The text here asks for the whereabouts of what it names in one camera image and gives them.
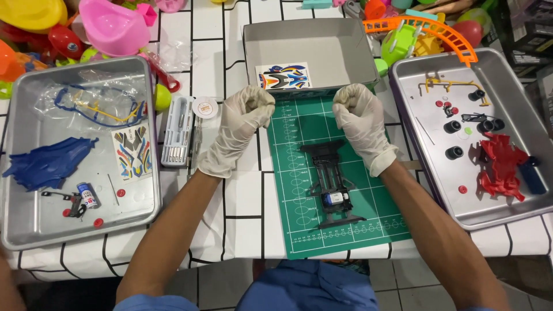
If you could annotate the person's left hand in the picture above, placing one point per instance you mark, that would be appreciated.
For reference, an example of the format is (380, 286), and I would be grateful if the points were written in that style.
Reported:
(242, 116)

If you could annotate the person's right hand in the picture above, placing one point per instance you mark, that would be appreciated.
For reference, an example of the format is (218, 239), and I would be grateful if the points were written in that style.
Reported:
(363, 116)

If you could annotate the person's right fingers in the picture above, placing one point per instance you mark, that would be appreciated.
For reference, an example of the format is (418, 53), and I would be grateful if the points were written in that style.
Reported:
(345, 106)

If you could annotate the person's left fingers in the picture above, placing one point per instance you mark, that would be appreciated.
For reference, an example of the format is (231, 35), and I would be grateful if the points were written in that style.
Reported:
(259, 106)

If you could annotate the colourful sticker sheet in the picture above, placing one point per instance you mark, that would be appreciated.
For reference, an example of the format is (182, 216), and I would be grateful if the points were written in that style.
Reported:
(133, 153)
(283, 77)

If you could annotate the round white lid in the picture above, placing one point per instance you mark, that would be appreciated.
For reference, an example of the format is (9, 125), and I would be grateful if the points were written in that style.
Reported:
(205, 107)

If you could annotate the black toy car chassis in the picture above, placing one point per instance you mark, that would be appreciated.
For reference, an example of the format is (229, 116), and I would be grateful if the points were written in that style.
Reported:
(330, 170)

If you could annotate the grey cardboard box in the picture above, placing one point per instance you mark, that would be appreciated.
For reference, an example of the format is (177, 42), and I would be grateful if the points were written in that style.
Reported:
(311, 47)

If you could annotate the white black-lined tablecloth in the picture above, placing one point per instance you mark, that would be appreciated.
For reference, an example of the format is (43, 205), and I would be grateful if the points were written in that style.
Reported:
(207, 52)

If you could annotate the thin metal axle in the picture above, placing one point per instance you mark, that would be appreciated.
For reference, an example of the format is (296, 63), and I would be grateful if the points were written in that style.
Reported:
(113, 189)
(425, 130)

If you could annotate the white screwdriver bit case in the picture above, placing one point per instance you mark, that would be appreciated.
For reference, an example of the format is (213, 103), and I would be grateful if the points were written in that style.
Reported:
(177, 134)

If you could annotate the small blue white motor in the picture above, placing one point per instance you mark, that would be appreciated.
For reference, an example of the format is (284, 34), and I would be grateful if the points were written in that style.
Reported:
(336, 199)
(87, 195)

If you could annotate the toy heap with orange track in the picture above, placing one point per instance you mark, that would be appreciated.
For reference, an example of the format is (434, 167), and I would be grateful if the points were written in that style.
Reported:
(414, 39)

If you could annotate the small black plastic part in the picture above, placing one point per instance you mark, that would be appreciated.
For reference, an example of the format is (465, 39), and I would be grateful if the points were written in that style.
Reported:
(448, 112)

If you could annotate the black rubber tyre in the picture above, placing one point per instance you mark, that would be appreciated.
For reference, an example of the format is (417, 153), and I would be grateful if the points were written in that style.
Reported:
(485, 125)
(499, 124)
(454, 153)
(452, 127)
(476, 95)

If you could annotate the yellow plastic sprue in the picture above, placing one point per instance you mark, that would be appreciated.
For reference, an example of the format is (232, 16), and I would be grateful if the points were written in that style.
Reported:
(108, 113)
(453, 82)

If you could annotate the silver metal tray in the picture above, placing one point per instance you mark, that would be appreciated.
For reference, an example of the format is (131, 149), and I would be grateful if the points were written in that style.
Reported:
(52, 216)
(436, 172)

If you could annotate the green cutting mat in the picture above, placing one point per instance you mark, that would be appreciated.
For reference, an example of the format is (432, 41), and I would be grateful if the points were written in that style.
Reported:
(371, 216)

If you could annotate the toy heap with pink bowl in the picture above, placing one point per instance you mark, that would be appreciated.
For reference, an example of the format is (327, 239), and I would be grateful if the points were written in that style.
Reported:
(112, 30)

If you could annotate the red toy car body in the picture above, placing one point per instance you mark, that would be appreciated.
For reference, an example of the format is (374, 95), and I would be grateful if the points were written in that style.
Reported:
(503, 166)

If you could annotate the person's blue clothing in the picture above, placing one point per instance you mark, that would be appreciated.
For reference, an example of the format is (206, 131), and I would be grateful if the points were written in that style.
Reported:
(302, 287)

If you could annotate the stack of black boxes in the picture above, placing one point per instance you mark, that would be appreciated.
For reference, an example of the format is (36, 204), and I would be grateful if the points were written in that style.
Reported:
(522, 39)

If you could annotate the dark blue plastic part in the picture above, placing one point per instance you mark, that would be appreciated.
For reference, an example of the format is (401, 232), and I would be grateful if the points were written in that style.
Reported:
(532, 177)

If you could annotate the black plastic chassis parts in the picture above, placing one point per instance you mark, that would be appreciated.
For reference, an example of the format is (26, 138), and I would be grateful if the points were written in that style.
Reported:
(77, 209)

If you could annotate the clear plastic bag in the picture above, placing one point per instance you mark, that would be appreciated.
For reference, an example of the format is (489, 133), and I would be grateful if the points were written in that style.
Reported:
(47, 97)

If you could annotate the blue toy car body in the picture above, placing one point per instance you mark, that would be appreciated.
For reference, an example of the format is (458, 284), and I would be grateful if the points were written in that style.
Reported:
(47, 164)

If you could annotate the black plastic frame part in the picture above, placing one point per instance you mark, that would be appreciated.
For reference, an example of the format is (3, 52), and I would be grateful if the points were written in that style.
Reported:
(473, 117)

